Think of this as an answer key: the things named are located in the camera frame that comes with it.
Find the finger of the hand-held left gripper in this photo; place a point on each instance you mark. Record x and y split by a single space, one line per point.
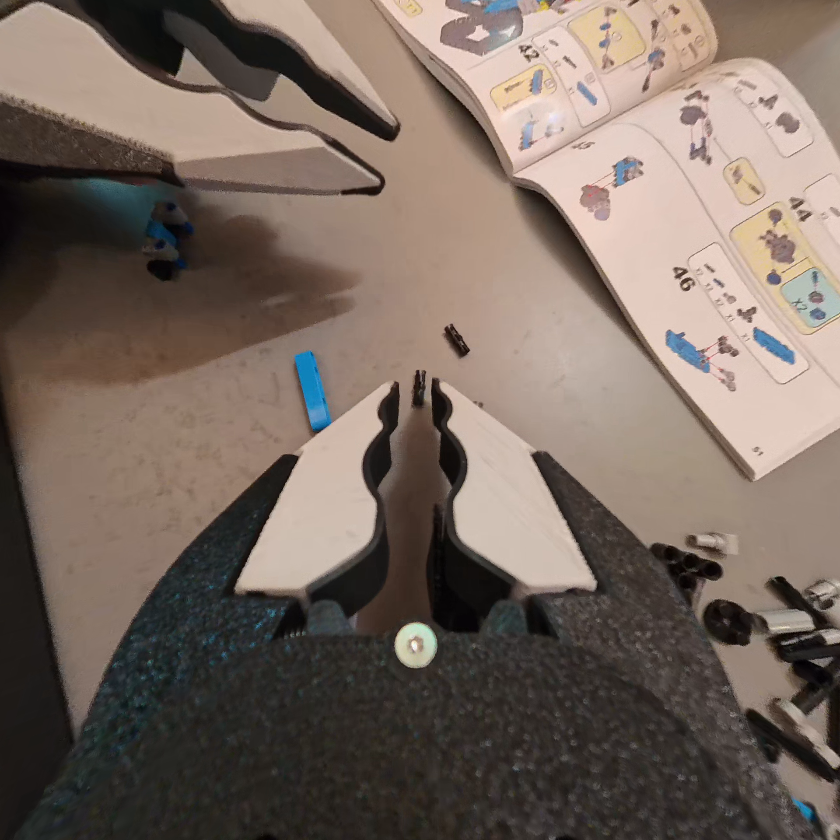
98 98
315 52

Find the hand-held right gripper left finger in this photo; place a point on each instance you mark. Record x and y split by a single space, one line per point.
315 518

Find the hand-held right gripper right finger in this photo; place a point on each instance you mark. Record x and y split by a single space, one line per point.
512 518

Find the light blue short beam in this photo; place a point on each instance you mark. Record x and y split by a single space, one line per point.
312 394

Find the grey blue brick assembly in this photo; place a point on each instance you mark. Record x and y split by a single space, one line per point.
164 239

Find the pile of building brick pieces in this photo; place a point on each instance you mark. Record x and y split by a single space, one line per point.
787 643

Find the grey desk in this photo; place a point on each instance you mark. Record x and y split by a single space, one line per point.
164 426

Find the instruction booklet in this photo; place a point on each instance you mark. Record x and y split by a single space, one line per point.
656 197

